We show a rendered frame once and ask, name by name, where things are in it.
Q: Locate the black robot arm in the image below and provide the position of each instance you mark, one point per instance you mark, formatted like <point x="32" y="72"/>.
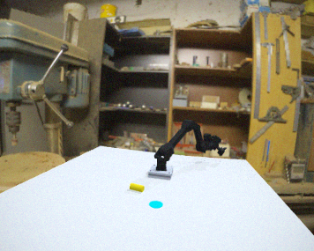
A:
<point x="167" y="150"/>

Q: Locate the yellow cylinder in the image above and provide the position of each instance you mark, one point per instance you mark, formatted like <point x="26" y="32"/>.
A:
<point x="137" y="187"/>

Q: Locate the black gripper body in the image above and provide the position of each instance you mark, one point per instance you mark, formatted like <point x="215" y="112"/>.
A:
<point x="220" y="149"/>

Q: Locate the cyan circle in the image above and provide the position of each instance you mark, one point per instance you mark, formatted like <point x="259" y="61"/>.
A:
<point x="156" y="204"/>

